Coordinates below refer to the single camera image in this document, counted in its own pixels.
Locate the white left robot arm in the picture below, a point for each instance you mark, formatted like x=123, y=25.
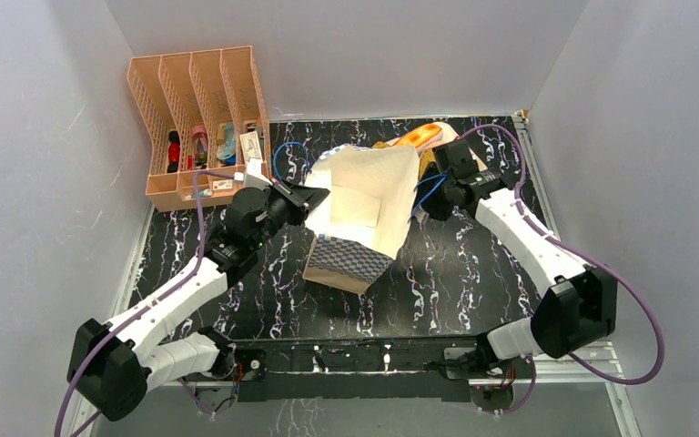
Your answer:
x=114, y=364

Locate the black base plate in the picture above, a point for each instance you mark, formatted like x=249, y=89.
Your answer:
x=442, y=367

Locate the strawberry print tray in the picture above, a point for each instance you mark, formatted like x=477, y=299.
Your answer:
x=448, y=134

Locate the checkered brown paper bag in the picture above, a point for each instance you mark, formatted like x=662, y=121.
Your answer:
x=363, y=223

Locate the brown fake bread slice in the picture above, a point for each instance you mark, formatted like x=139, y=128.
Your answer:
x=426, y=158

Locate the small tube in rack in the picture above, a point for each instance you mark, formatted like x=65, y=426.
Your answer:
x=204, y=193

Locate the blue item in rack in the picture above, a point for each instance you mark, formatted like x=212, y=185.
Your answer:
x=227, y=145

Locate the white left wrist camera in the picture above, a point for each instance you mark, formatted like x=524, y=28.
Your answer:
x=252, y=176

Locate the long glazed fake bread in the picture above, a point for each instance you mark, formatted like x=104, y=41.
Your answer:
x=420, y=136

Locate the pink capped bottle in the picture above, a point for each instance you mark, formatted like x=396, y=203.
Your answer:
x=200, y=140

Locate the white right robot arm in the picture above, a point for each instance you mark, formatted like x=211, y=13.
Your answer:
x=578, y=300

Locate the white card in rack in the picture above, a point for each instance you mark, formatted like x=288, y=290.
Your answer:
x=250, y=146

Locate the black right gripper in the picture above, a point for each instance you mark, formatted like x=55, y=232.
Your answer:
x=451, y=162

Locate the black red bottle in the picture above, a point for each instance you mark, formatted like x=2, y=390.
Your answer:
x=173, y=151

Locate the pink file organizer rack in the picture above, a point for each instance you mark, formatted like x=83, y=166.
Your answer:
x=209, y=88

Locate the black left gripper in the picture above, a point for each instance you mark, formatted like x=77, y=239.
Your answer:
x=300, y=199

